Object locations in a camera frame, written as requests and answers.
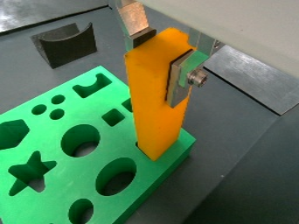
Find yellow rectangular block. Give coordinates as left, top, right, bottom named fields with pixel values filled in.
left=124, top=28, right=192, bottom=161

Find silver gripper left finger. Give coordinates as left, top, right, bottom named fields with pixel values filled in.
left=115, top=0, right=156, bottom=50

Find green shape sorter board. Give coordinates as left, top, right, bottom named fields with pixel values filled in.
left=0, top=66, right=195, bottom=224

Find black curved fixture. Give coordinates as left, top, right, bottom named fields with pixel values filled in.
left=31, top=24, right=97, bottom=68

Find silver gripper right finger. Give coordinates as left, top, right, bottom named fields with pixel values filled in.
left=166, top=29, right=224, bottom=108

